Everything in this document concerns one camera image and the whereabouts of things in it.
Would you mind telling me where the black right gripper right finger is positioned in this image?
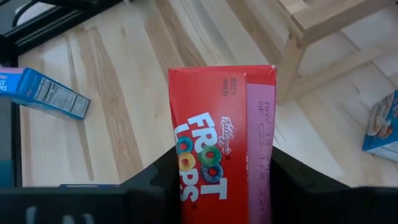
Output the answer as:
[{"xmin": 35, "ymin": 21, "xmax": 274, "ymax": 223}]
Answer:
[{"xmin": 270, "ymin": 147, "xmax": 398, "ymax": 224}]

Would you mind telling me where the wooden slatted shelf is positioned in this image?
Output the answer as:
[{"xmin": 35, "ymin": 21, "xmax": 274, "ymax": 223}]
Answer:
[{"xmin": 276, "ymin": 0, "xmax": 398, "ymax": 105}]

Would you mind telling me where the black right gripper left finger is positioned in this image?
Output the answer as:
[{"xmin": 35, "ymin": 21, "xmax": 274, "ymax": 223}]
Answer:
[{"xmin": 0, "ymin": 146, "xmax": 183, "ymax": 224}]

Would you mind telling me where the red Froot Loops cereal box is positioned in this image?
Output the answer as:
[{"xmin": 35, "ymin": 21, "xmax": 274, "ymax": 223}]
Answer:
[{"xmin": 167, "ymin": 64, "xmax": 277, "ymax": 224}]

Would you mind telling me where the light blue Rice Krispies box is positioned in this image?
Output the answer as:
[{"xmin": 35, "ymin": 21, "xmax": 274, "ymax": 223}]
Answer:
[
  {"xmin": 0, "ymin": 67, "xmax": 91, "ymax": 121},
  {"xmin": 362, "ymin": 90, "xmax": 398, "ymax": 162}
]

